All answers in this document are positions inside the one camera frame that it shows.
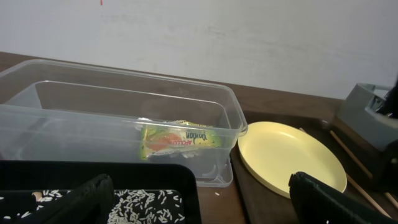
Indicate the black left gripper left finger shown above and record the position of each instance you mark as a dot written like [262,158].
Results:
[91,202]

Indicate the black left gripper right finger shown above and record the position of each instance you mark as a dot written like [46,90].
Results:
[316,202]

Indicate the rice leftovers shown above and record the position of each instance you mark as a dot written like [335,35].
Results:
[130,206]

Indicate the wooden chopstick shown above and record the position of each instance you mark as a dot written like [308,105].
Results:
[361,165]
[360,190]

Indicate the yellow plate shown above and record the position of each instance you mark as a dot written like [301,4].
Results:
[272,152]

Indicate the green snack wrapper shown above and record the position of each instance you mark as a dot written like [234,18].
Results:
[178,136]

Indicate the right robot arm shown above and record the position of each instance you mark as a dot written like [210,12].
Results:
[386,114]

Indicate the grey dishwasher rack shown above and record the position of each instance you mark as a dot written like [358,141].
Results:
[359,112]

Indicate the black plastic tray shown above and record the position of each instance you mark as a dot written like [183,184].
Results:
[45,175]

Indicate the dark brown serving tray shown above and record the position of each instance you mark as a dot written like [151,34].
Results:
[263,206]

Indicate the clear plastic bin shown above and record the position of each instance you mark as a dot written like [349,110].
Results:
[57,111]

